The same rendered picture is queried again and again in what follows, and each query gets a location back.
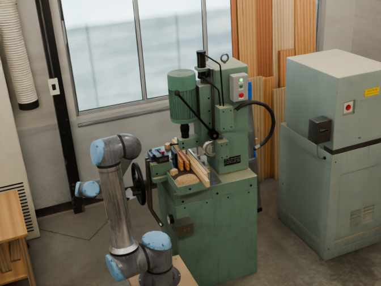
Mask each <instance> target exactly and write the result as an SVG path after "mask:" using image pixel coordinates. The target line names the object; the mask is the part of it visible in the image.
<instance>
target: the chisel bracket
mask: <svg viewBox="0 0 381 286"><path fill-rule="evenodd" d="M196 141H198V147H200V137H199V136H198V135H197V134H196V133H195V134H190V135H189V138H181V136H180V137H177V143H179V144H178V145H177V147H178V148H179V149H180V150H187V149H191V148H196V144H195V142H196Z"/></svg>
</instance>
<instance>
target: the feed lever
mask: <svg viewBox="0 0 381 286"><path fill-rule="evenodd" d="M174 94H175V95H176V96H178V97H179V98H180V99H181V100H182V101H183V102H184V103H185V105H186V106H187V107H188V108H189V109H190V110H191V111H192V112H193V113H194V115H195V116H196V117H197V118H198V119H199V121H200V122H202V123H203V125H204V126H205V127H206V128H207V130H208V136H209V137H210V138H211V139H212V140H216V139H217V138H220V139H223V137H222V136H219V133H218V132H217V131H216V130H215V129H210V128H209V127H208V126H207V125H206V124H205V123H204V122H203V120H202V119H201V118H200V117H199V116H198V115H197V114H196V113H195V111H194V110H193V109H192V108H191V107H190V105H189V104H188V103H187V102H186V101H185V100H184V99H183V97H182V96H181V95H180V91H179V90H175V91H174Z"/></svg>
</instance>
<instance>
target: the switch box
mask: <svg viewBox="0 0 381 286"><path fill-rule="evenodd" d="M241 78H242V79H243V80H242V82H243V83H240V84H239V82H240V79H241ZM240 85H243V87H242V89H243V90H239V89H240V87H239V86H240ZM241 92H242V93H243V94H244V96H243V97H242V98H243V99H239V98H240V96H239V94H240V93H241ZM247 99H248V74H246V73H237V74H230V100H232V101H233V102H238V101H241V100H247Z"/></svg>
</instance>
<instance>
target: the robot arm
mask: <svg viewBox="0 0 381 286"><path fill-rule="evenodd" d="M141 149H142V146H141V142H140V141H139V139H138V138H136V136H134V135H132V134H127V133H123V134H118V135H115V136H111V137H106V138H100V139H98V140H96V141H93V142H92V144H91V146H90V156H91V160H92V163H93V164H94V165H95V166H97V168H98V173H99V179H95V180H92V181H88V182H77V183H76V186H75V196H77V197H89V198H95V199H102V198H103V199H104V205H105V211H106V214H107V220H108V226H109V231H110V235H111V241H112V244H111V246H110V247H109V253H110V254H107V255H106V256H105V261H106V263H107V266H108V269H109V271H110V273H111V275H112V277H113V278H114V279H115V280H116V281H123V280H126V279H128V278H131V277H133V276H136V275H139V274H141V273H143V274H142V281H143V284H144V285H145V286H172V285H174V284H175V282H176V281H177V272H176V270H175V268H174V266H173V264H172V249H171V246H172V245H171V240H170V237H169V236H168V235H167V234H166V233H163V232H160V231H152V232H148V233H146V234H144V235H143V237H142V242H140V243H138V242H137V241H136V240H134V238H133V232H132V226H131V222H130V216H129V210H128V203H127V200H131V199H133V198H136V196H133V192H132V191H131V188H128V189H127V190H125V187H124V180H123V176H124V175H125V173H126V171H127V169H128V167H129V166H130V164H131V162H132V160H134V159H136V158H137V157H138V156H139V154H140V153H141Z"/></svg>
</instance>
